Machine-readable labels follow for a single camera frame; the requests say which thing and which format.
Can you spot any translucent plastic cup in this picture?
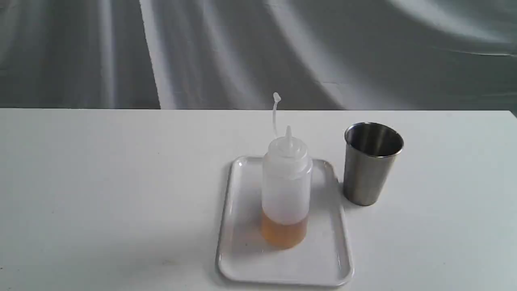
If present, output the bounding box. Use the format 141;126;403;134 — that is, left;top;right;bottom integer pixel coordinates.
261;92;313;250

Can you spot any grey backdrop cloth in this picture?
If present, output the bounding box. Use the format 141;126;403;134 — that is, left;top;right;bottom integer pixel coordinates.
0;0;517;113

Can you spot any stainless steel cup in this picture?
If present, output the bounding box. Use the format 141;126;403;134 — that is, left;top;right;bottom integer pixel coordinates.
343;122;404;206

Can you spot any white plastic tray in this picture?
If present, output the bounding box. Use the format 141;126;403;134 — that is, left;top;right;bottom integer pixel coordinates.
216;156;355;289

